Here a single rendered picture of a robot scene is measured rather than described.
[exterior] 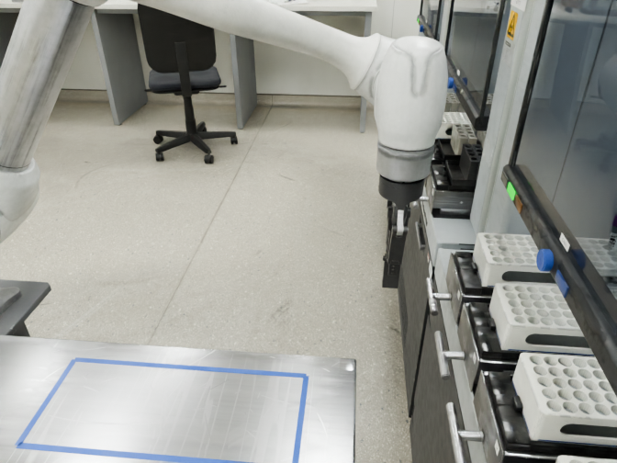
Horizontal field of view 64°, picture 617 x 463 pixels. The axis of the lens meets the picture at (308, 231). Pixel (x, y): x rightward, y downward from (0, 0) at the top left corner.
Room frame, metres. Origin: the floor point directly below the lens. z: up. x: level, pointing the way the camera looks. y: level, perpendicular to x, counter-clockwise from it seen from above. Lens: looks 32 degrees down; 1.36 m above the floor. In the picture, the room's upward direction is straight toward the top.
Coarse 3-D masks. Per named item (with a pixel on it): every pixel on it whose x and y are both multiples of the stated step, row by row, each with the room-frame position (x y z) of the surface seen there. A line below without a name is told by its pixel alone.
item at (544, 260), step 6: (540, 252) 0.54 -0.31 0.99; (546, 252) 0.53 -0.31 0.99; (552, 252) 0.53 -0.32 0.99; (540, 258) 0.53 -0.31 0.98; (546, 258) 0.52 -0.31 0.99; (552, 258) 0.52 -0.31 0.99; (540, 264) 0.53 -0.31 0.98; (546, 264) 0.51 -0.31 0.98; (552, 264) 0.51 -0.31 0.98; (540, 270) 0.52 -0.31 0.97; (546, 270) 0.52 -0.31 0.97
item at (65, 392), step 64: (0, 384) 0.46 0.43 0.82; (64, 384) 0.46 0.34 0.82; (128, 384) 0.46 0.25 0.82; (192, 384) 0.46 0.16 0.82; (256, 384) 0.46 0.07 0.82; (320, 384) 0.46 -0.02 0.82; (0, 448) 0.37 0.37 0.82; (64, 448) 0.37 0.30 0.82; (128, 448) 0.37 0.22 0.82; (192, 448) 0.36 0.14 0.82; (256, 448) 0.36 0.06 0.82; (320, 448) 0.36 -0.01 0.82
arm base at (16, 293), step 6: (0, 288) 0.80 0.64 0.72; (6, 288) 0.80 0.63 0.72; (12, 288) 0.81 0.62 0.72; (18, 288) 0.81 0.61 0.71; (0, 294) 0.78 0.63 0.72; (6, 294) 0.79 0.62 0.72; (12, 294) 0.79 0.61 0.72; (18, 294) 0.80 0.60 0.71; (0, 300) 0.76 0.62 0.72; (6, 300) 0.77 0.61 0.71; (12, 300) 0.78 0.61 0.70; (0, 306) 0.75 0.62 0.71; (6, 306) 0.77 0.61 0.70; (0, 312) 0.75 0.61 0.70
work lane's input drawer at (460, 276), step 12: (456, 252) 0.79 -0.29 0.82; (468, 252) 0.79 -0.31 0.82; (456, 264) 0.76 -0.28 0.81; (468, 264) 0.75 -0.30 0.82; (456, 276) 0.72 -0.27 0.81; (468, 276) 0.71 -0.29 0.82; (432, 288) 0.75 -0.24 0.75; (456, 288) 0.71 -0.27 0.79; (468, 288) 0.68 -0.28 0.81; (480, 288) 0.67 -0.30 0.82; (492, 288) 0.67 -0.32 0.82; (432, 300) 0.72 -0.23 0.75; (456, 300) 0.69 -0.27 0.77; (468, 300) 0.67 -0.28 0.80; (480, 300) 0.66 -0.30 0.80; (432, 312) 0.69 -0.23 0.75; (456, 312) 0.68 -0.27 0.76; (456, 324) 0.67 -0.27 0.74
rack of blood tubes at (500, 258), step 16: (480, 240) 0.75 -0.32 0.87; (496, 240) 0.75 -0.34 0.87; (512, 240) 0.75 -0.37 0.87; (528, 240) 0.77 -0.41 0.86; (480, 256) 0.73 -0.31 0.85; (496, 256) 0.70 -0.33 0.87; (512, 256) 0.70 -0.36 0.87; (528, 256) 0.71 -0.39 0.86; (480, 272) 0.71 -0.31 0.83; (496, 272) 0.68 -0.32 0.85; (512, 272) 0.73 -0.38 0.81; (528, 272) 0.73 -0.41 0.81; (544, 272) 0.67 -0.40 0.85
